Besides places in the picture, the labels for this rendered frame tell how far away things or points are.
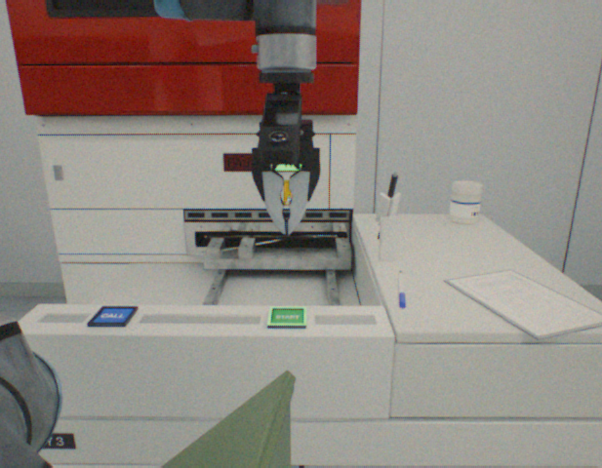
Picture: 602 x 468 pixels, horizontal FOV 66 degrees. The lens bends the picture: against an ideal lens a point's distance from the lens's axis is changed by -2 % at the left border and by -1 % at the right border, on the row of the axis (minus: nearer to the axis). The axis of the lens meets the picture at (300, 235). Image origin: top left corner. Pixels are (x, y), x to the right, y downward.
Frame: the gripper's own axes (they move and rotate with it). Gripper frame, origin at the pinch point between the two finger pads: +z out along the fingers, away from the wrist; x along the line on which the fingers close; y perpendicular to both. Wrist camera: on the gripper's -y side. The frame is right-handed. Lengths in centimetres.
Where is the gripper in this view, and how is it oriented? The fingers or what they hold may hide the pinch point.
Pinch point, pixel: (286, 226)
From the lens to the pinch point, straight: 63.5
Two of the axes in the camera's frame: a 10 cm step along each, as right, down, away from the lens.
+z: 0.0, 9.5, 3.1
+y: 0.1, -3.1, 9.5
